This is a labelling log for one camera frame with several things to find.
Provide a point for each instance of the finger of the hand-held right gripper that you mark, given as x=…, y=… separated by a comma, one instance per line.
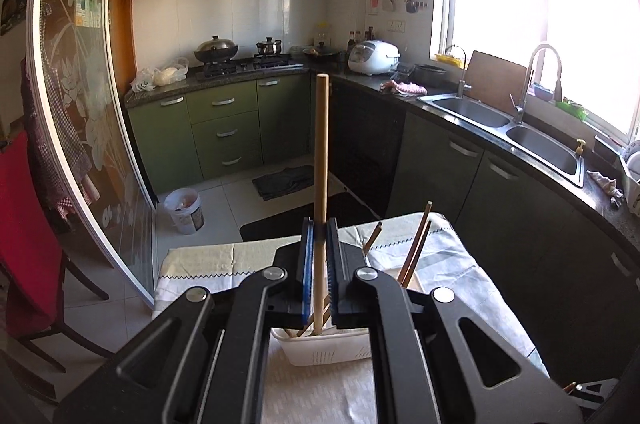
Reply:
x=597, y=391

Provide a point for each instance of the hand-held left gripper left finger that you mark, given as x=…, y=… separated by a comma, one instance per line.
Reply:
x=308, y=274

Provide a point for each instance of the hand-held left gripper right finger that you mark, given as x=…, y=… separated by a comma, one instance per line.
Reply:
x=331, y=274

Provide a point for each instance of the white plastic utensil holder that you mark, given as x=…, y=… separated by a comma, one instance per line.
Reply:
x=320, y=351

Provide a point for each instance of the black floor mat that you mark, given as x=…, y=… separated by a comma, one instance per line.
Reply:
x=280, y=224

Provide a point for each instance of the grey floor cloth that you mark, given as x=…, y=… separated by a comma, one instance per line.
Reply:
x=285, y=181

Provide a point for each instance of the pale printed tablecloth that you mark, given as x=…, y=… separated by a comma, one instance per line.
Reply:
x=210, y=264

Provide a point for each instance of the white plastic bucket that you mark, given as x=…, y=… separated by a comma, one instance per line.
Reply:
x=185, y=211

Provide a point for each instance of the green kitchen base cabinets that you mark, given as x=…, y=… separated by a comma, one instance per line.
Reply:
x=225, y=128

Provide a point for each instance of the black stone countertop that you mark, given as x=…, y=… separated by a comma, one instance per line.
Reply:
x=595, y=204

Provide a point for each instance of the pink dish cloth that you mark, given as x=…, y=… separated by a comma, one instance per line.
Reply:
x=402, y=87

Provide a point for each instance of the crumpled rag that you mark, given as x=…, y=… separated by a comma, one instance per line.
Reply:
x=602, y=184

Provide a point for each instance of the steel double sink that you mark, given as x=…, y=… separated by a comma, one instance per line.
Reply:
x=470, y=111

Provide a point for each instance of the gas stove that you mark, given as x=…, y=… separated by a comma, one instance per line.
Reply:
x=235, y=67

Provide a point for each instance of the white rice cooker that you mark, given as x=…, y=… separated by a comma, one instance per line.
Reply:
x=372, y=56

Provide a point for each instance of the black frying pan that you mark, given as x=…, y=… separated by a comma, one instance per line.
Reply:
x=320, y=52

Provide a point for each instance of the black pot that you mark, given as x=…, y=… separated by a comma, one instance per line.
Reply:
x=430, y=73

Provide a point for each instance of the steel pot with lid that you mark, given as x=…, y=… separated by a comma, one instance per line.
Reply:
x=269, y=47

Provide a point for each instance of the small steel faucet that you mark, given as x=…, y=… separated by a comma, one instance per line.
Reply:
x=462, y=83

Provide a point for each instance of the group of sauce bottles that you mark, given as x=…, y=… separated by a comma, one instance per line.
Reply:
x=355, y=37

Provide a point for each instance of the black wok with lid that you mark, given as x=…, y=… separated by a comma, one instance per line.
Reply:
x=216, y=49

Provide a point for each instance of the yellow basket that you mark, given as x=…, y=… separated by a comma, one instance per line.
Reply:
x=450, y=59

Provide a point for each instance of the white plastic bag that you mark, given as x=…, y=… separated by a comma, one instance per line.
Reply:
x=160, y=76

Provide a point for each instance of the floral glass sliding door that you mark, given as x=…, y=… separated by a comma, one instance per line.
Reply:
x=100, y=128

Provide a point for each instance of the brown cutting board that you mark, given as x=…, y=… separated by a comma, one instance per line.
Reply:
x=497, y=78

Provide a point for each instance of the checkered hanging cloth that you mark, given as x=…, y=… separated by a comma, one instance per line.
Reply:
x=50, y=163

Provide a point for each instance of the green item on sill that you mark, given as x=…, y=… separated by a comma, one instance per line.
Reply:
x=572, y=108

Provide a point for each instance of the red upholstered wooden chair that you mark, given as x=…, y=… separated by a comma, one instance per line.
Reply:
x=25, y=229

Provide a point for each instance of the tall steel faucet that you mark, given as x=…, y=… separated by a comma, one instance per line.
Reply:
x=530, y=63

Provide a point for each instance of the dark wooden chair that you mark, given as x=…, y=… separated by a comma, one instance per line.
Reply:
x=20, y=379

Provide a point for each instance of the kitchen window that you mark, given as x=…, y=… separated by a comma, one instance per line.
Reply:
x=500, y=3

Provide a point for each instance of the wall outlet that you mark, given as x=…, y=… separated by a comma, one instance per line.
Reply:
x=396, y=25

